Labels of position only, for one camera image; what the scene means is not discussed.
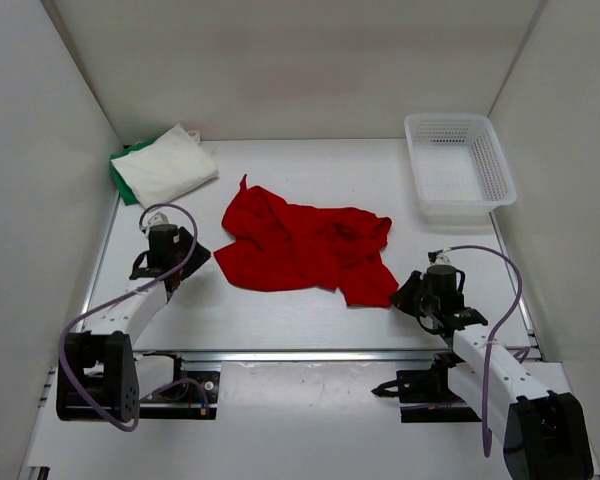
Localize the white plastic basket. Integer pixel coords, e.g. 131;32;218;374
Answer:
404;113;517;225

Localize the green polo shirt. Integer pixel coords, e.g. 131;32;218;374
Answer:
109;139;155;206

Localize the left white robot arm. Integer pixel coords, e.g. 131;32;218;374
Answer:
55;223;211;431

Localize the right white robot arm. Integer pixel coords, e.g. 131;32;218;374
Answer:
372;264;594;479

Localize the red t shirt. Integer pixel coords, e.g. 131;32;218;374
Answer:
214;178;398;308

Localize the white t shirt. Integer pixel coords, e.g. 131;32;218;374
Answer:
113;124;219;208

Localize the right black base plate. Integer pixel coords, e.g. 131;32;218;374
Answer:
396;369;480;424

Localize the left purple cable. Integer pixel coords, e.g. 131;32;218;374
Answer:
58;202;211;434

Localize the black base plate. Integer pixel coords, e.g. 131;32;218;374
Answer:
396;369;480;424
140;363;221;421

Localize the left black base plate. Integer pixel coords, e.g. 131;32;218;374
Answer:
140;363;221;421

